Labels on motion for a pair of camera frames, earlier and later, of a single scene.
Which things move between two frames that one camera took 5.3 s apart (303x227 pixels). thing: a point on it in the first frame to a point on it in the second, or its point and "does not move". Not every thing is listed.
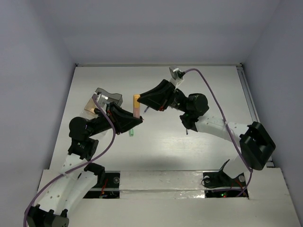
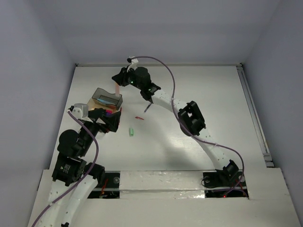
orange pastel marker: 136,106 to 117,89
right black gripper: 160,98 to 120,78
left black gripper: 123,120 to 111,122
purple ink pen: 145,111 does not move
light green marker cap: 131,132 does not move
